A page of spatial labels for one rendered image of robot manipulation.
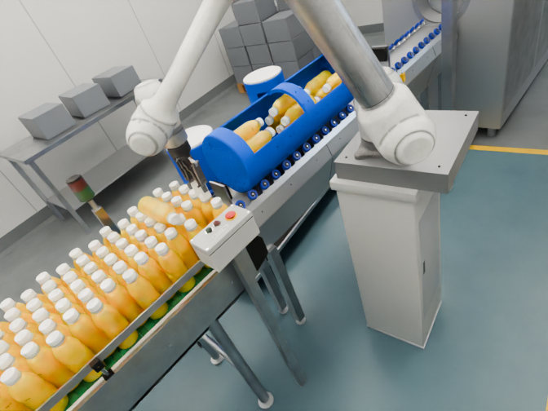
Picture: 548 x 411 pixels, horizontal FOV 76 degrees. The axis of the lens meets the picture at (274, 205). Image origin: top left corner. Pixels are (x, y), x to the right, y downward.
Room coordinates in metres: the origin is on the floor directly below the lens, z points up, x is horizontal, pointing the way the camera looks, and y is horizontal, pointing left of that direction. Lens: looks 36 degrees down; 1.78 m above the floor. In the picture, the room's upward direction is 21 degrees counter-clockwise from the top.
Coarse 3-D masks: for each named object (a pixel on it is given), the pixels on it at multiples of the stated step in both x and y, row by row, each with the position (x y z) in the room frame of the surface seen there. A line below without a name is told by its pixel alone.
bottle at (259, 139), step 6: (258, 132) 1.39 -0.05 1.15; (264, 132) 1.38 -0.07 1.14; (270, 132) 1.40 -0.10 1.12; (252, 138) 1.35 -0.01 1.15; (258, 138) 1.35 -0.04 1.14; (264, 138) 1.35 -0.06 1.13; (270, 138) 1.37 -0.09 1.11; (252, 144) 1.32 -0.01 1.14; (258, 144) 1.33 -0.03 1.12; (264, 144) 1.34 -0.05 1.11
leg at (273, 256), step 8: (272, 248) 1.25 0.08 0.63; (272, 256) 1.23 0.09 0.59; (280, 256) 1.25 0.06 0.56; (272, 264) 1.24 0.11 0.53; (280, 264) 1.24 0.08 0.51; (280, 272) 1.23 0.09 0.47; (280, 280) 1.24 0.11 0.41; (288, 280) 1.25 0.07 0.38; (288, 288) 1.24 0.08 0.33; (288, 296) 1.23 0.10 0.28; (296, 296) 1.25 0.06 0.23; (288, 304) 1.26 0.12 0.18; (296, 304) 1.24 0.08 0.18; (296, 312) 1.23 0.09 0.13; (296, 320) 1.26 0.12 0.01; (304, 320) 1.24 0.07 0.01
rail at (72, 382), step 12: (204, 264) 0.94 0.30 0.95; (168, 288) 0.86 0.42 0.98; (156, 300) 0.83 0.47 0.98; (144, 312) 0.80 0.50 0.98; (132, 324) 0.77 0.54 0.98; (120, 336) 0.75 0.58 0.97; (108, 348) 0.72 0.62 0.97; (84, 372) 0.67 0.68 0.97; (72, 384) 0.65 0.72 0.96; (60, 396) 0.63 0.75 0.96; (48, 408) 0.61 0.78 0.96
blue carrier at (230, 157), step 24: (312, 72) 1.88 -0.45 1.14; (264, 96) 1.60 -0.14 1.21; (336, 96) 1.56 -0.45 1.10; (240, 120) 1.55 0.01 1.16; (264, 120) 1.65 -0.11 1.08; (312, 120) 1.45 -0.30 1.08; (216, 144) 1.32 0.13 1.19; (240, 144) 1.25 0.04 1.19; (288, 144) 1.34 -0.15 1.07; (216, 168) 1.38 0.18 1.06; (240, 168) 1.24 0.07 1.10; (264, 168) 1.26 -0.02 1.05
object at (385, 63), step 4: (372, 48) 2.08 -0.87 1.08; (376, 48) 2.05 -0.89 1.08; (380, 48) 2.03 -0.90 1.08; (384, 48) 2.00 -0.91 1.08; (388, 48) 2.02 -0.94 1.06; (376, 52) 2.04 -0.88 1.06; (380, 52) 2.02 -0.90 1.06; (384, 52) 2.00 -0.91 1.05; (388, 52) 2.01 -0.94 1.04; (376, 56) 2.05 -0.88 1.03; (380, 56) 2.03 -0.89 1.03; (384, 56) 2.00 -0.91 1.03; (388, 56) 2.01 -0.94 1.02; (380, 60) 2.03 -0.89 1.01; (384, 60) 2.01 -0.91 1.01; (388, 60) 2.01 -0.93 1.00; (384, 64) 2.03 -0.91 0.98; (388, 64) 2.01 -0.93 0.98
